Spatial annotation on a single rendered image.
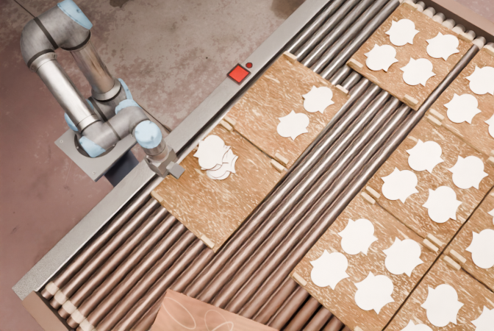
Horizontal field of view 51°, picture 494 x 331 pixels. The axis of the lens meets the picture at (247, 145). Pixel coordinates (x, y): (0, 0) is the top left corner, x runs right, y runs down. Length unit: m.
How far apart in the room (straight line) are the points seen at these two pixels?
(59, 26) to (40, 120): 1.78
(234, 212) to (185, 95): 1.47
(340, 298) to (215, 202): 0.57
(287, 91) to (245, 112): 0.19
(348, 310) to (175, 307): 0.59
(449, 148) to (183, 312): 1.15
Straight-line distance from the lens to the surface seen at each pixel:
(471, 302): 1.96
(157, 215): 2.01
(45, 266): 2.11
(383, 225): 1.95
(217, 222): 1.94
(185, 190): 2.00
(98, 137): 1.66
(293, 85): 2.16
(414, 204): 1.99
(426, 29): 2.38
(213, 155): 1.96
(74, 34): 1.80
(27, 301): 2.07
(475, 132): 2.17
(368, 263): 1.90
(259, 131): 2.06
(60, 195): 3.23
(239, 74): 2.20
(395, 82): 2.20
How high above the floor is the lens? 2.78
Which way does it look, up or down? 65 degrees down
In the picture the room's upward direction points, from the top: 11 degrees counter-clockwise
